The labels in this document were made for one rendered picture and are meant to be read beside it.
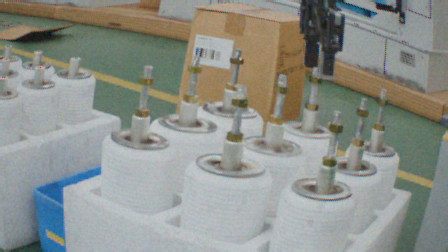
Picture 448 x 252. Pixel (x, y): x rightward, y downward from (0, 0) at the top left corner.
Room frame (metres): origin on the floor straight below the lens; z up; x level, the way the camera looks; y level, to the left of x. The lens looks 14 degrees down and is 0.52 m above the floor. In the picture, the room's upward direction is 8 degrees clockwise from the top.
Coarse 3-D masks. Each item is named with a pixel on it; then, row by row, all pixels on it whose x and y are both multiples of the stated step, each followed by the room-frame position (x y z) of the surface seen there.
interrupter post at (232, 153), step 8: (224, 144) 0.91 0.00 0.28; (232, 144) 0.90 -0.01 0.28; (240, 144) 0.91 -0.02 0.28; (224, 152) 0.91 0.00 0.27; (232, 152) 0.90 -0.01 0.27; (240, 152) 0.91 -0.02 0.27; (224, 160) 0.91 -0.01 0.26; (232, 160) 0.90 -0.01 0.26; (240, 160) 0.91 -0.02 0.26; (224, 168) 0.91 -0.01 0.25; (232, 168) 0.90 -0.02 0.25; (240, 168) 0.91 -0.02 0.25
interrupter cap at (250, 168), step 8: (200, 160) 0.91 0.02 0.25; (208, 160) 0.92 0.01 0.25; (216, 160) 0.93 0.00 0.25; (248, 160) 0.94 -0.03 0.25; (200, 168) 0.89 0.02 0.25; (208, 168) 0.89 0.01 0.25; (216, 168) 0.89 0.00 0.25; (248, 168) 0.91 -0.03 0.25; (256, 168) 0.91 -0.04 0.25; (264, 168) 0.91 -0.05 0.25; (224, 176) 0.88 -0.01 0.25; (232, 176) 0.88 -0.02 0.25; (240, 176) 0.88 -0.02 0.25; (248, 176) 0.88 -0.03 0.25; (256, 176) 0.89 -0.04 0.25
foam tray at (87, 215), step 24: (72, 192) 0.92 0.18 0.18; (96, 192) 0.96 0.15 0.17; (408, 192) 1.11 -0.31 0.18; (72, 216) 0.92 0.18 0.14; (96, 216) 0.90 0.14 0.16; (120, 216) 0.88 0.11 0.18; (144, 216) 0.89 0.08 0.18; (168, 216) 0.91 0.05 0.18; (384, 216) 0.98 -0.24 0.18; (72, 240) 0.92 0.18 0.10; (96, 240) 0.90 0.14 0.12; (120, 240) 0.88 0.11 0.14; (144, 240) 0.87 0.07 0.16; (168, 240) 0.85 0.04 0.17; (192, 240) 0.84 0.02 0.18; (216, 240) 0.85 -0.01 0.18; (264, 240) 0.87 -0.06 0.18; (360, 240) 0.88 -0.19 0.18; (384, 240) 0.97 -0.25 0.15
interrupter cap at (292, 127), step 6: (288, 126) 1.13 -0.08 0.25; (294, 126) 1.14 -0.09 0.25; (300, 126) 1.14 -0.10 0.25; (318, 126) 1.16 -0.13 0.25; (288, 132) 1.10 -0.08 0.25; (294, 132) 1.10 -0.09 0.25; (300, 132) 1.10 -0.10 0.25; (318, 132) 1.13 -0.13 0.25; (324, 132) 1.13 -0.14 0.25; (312, 138) 1.09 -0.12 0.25; (318, 138) 1.09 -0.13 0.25; (324, 138) 1.10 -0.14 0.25
